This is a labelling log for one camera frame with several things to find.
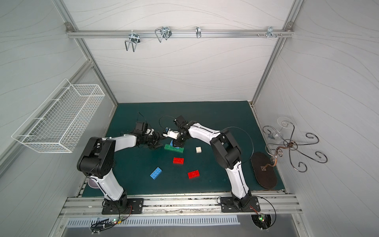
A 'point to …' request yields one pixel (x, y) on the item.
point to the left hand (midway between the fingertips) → (166, 140)
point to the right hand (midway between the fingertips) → (175, 141)
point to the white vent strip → (154, 220)
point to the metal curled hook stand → (275, 149)
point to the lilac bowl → (92, 184)
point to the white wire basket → (59, 122)
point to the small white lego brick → (198, 149)
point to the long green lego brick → (169, 147)
